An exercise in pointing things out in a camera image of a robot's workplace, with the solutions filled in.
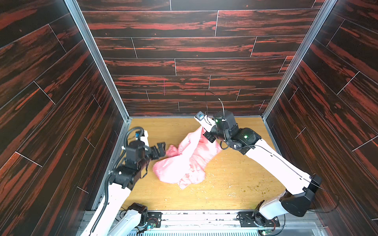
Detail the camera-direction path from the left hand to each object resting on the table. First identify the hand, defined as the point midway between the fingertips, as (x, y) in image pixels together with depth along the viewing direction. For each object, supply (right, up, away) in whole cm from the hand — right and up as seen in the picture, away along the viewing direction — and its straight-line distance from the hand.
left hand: (159, 145), depth 73 cm
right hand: (+25, +12, -1) cm, 28 cm away
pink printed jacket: (+13, -12, +5) cm, 19 cm away
